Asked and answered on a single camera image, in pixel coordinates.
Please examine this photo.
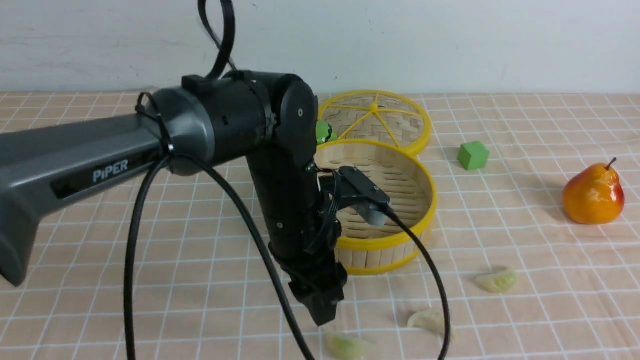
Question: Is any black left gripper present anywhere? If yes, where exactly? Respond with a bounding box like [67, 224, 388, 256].
[269, 235, 347, 327]

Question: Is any greenish dumpling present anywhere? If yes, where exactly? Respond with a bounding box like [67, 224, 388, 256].
[324, 330, 374, 360]

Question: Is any pale dumpling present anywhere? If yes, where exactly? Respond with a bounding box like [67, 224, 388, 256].
[406, 308, 446, 339]

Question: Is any yellowish dumpling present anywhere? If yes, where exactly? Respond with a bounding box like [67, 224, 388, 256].
[474, 268, 518, 294]

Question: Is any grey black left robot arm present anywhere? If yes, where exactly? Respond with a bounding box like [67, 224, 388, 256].
[0, 71, 347, 326]

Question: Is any bamboo steamer tray yellow rim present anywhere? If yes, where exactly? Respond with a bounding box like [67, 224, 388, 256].
[315, 140, 438, 276]

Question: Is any woven bamboo steamer lid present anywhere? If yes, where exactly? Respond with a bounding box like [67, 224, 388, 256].
[318, 89, 433, 157]

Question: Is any green toy watermelon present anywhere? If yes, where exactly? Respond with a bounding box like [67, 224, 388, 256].
[315, 120, 338, 146]

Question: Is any green cube block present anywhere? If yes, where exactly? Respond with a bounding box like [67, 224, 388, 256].
[457, 141, 490, 171]

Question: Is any checkered beige tablecloth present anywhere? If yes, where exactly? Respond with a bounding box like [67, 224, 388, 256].
[0, 94, 640, 360]

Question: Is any orange toy pear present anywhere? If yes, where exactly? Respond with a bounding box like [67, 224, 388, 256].
[562, 157, 626, 225]

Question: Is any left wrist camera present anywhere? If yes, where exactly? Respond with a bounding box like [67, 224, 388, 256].
[318, 166, 391, 227]

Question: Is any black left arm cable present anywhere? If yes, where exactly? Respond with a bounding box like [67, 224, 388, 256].
[123, 0, 452, 360]

